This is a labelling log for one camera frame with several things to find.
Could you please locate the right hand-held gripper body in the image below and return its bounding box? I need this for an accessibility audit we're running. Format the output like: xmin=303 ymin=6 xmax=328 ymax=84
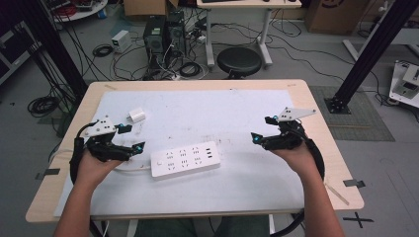
xmin=262 ymin=107 xmax=317 ymax=151

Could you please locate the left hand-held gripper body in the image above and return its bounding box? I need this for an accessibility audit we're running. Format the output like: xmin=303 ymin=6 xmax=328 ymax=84
xmin=78 ymin=116 xmax=134 ymax=163

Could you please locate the white charger plug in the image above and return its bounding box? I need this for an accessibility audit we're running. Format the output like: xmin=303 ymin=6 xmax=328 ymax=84
xmin=127 ymin=107 xmax=147 ymax=123

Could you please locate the white power strip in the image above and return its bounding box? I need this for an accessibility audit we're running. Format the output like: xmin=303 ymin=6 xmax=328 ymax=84
xmin=150 ymin=140 xmax=222 ymax=181

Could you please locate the person's right hand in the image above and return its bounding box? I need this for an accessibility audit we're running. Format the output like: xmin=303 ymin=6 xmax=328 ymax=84
xmin=270 ymin=140 xmax=320 ymax=182

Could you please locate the person's left hand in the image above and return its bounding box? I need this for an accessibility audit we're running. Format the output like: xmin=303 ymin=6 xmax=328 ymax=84
xmin=75 ymin=148 xmax=126 ymax=190

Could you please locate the wooden table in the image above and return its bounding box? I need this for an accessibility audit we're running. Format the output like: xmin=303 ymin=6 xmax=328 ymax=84
xmin=25 ymin=78 xmax=366 ymax=225

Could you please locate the white table mat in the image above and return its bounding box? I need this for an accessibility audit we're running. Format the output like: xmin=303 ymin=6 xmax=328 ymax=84
xmin=53 ymin=89 xmax=306 ymax=219

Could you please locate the black tape strip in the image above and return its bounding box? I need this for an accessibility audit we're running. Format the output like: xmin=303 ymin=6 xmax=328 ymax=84
xmin=35 ymin=168 xmax=61 ymax=181
xmin=342 ymin=179 xmax=367 ymax=189

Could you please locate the black round stool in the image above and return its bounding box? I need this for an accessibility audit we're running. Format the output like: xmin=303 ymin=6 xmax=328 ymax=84
xmin=215 ymin=46 xmax=264 ymax=80

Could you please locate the grey floor mat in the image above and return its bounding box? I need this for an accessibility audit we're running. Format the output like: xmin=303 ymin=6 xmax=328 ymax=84
xmin=308 ymin=85 xmax=396 ymax=143

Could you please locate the thin wooden strip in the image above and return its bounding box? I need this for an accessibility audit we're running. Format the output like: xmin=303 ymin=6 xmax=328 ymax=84
xmin=323 ymin=182 xmax=351 ymax=206

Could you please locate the white desk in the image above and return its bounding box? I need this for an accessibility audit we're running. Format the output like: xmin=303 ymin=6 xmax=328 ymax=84
xmin=196 ymin=0 xmax=303 ymax=69

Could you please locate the white power supply box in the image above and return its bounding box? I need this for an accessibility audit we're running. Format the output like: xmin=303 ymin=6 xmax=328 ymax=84
xmin=111 ymin=30 xmax=133 ymax=54

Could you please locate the black computer tower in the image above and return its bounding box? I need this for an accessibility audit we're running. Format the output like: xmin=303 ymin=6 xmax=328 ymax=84
xmin=165 ymin=10 xmax=188 ymax=57
xmin=142 ymin=14 xmax=168 ymax=71

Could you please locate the black metal stand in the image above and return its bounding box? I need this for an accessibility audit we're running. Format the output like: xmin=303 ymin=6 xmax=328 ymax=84
xmin=323 ymin=0 xmax=419 ymax=116
xmin=28 ymin=0 xmax=89 ymax=101

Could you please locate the black tape cross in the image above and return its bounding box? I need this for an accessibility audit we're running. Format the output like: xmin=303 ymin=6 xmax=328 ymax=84
xmin=342 ymin=211 xmax=376 ymax=229

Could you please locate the dark equipment case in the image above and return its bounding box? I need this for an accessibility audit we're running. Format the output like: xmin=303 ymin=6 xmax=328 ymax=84
xmin=0 ymin=20 xmax=42 ymax=86

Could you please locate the round white table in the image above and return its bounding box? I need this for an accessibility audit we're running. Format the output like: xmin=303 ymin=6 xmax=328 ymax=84
xmin=48 ymin=0 xmax=110 ymax=24

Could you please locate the large cardboard box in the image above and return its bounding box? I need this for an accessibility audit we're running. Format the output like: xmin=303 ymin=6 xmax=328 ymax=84
xmin=303 ymin=0 xmax=371 ymax=37

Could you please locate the white metal device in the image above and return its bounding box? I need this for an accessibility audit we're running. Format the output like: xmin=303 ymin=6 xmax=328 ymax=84
xmin=388 ymin=60 xmax=419 ymax=110

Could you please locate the white power strip cable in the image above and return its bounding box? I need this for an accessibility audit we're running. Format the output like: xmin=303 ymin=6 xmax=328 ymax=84
xmin=113 ymin=164 xmax=153 ymax=173

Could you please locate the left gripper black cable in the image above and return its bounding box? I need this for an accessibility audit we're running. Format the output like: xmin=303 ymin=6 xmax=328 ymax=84
xmin=68 ymin=119 xmax=101 ymax=186

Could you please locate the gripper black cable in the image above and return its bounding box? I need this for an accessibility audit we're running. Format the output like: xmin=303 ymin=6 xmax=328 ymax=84
xmin=270 ymin=122 xmax=326 ymax=237
xmin=68 ymin=119 xmax=101 ymax=186

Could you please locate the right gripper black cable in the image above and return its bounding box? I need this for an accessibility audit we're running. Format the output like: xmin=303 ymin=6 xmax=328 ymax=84
xmin=270 ymin=122 xmax=326 ymax=237

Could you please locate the black coiled cable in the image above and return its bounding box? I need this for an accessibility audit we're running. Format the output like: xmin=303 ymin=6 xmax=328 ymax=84
xmin=178 ymin=61 xmax=203 ymax=79
xmin=27 ymin=96 xmax=61 ymax=119
xmin=91 ymin=43 xmax=115 ymax=58

